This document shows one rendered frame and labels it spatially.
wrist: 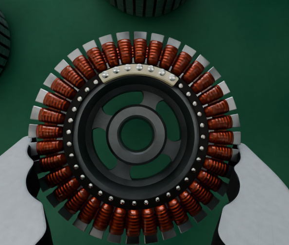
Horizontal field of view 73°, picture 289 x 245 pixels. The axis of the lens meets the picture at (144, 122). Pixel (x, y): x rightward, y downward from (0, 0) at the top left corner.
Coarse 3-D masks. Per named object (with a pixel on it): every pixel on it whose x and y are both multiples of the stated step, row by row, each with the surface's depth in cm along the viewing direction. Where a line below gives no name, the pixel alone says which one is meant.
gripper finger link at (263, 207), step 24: (240, 144) 11; (240, 168) 9; (264, 168) 9; (240, 192) 8; (264, 192) 8; (288, 192) 8; (240, 216) 7; (264, 216) 7; (288, 216) 7; (216, 240) 7; (240, 240) 6; (264, 240) 6; (288, 240) 6
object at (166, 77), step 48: (96, 48) 10; (144, 48) 10; (48, 96) 10; (96, 96) 11; (144, 96) 12; (192, 96) 10; (48, 144) 10; (192, 144) 11; (96, 192) 10; (144, 192) 10; (192, 192) 10; (144, 240) 10
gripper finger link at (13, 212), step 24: (24, 144) 10; (0, 168) 8; (24, 168) 9; (0, 192) 7; (24, 192) 7; (0, 216) 7; (24, 216) 7; (0, 240) 6; (24, 240) 6; (48, 240) 6
